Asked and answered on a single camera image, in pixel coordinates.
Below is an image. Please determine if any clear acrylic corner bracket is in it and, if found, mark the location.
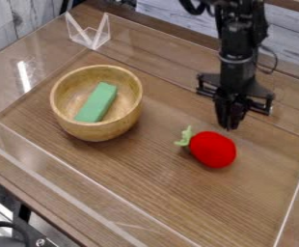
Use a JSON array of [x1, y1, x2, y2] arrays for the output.
[[64, 13, 111, 50]]

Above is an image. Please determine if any clear acrylic tray wall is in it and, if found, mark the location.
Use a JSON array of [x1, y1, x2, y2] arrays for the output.
[[0, 123, 201, 247]]

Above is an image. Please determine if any green rectangular block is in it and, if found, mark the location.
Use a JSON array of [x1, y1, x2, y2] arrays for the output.
[[75, 82, 118, 123]]

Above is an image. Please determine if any wooden bowl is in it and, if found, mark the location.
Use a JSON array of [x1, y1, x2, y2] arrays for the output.
[[51, 65, 143, 142]]

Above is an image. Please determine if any black metal table leg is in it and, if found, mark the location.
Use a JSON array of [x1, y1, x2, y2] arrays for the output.
[[19, 205, 31, 223]]

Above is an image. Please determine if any black cable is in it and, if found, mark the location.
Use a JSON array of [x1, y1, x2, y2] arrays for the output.
[[0, 220, 28, 247]]

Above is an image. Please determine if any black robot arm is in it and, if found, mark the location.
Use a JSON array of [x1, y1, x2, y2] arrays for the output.
[[179, 0, 275, 130]]

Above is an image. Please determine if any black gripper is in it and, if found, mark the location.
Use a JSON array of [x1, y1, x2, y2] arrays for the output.
[[197, 73, 277, 129]]

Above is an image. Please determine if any red plush strawberry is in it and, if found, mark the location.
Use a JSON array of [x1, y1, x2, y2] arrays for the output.
[[174, 125, 238, 169]]

